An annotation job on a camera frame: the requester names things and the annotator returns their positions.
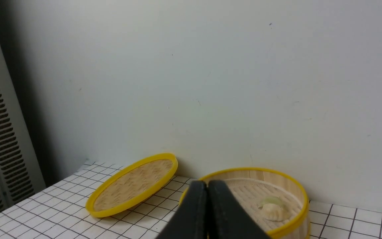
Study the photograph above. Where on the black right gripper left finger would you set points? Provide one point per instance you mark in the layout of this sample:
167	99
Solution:
189	221

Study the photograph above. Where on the white steamer liner cloth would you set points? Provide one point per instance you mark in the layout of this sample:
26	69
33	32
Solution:
250	192

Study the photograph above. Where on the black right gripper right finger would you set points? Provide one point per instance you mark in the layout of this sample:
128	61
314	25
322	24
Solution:
226	217

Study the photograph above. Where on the bamboo steamer lid yellow rim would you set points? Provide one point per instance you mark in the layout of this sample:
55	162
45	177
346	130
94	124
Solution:
132	185

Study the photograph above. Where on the green dumpling behind pale dumpling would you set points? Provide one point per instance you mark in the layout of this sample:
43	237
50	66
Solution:
272	200

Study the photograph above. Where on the pale dumpling in steamer back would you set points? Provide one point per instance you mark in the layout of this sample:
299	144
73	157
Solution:
274	212

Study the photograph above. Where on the bamboo steamer basket yellow rim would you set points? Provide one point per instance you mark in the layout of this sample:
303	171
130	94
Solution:
297	228

